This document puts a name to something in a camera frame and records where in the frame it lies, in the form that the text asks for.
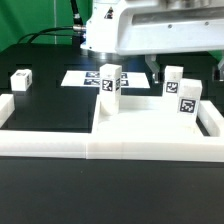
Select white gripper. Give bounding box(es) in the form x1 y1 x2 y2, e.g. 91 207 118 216
115 0 224 83

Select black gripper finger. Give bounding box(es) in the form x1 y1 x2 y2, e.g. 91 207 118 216
214 50 224 81

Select white square table top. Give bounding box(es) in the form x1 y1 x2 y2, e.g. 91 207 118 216
92 95 202 137

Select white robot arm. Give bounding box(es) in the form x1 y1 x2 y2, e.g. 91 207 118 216
81 0 224 80

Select white sheet with markers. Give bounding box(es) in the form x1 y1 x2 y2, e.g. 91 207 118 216
61 70 150 89

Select white U-shaped obstacle fence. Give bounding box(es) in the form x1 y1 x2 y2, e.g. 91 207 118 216
0 100 224 162

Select black cables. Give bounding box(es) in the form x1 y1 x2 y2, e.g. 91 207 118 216
16 0 88 44

